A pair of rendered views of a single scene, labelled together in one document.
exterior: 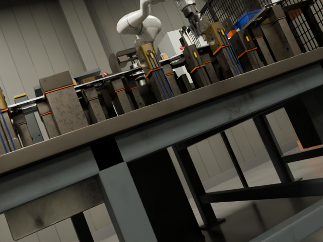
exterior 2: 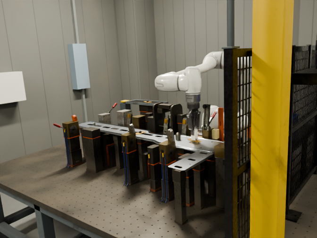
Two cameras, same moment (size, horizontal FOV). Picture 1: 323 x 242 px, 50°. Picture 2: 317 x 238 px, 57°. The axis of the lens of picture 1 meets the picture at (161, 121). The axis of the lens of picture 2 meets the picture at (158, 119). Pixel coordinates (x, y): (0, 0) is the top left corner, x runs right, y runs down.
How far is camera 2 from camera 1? 2.19 m
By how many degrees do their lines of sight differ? 63
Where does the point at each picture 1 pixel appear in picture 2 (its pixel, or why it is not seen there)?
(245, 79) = (74, 221)
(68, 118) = (88, 153)
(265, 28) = (219, 162)
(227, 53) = (163, 169)
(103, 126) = (29, 199)
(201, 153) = not seen: outside the picture
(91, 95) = (114, 138)
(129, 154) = (41, 210)
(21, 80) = (244, 10)
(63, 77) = (89, 133)
